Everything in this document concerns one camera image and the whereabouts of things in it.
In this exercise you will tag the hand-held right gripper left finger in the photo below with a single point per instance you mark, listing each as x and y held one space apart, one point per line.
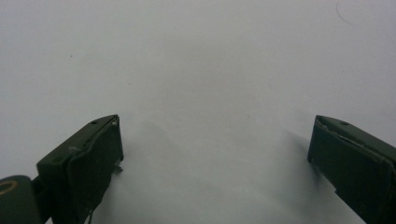
84 168

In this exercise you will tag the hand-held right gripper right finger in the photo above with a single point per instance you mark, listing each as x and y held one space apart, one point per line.
358 158

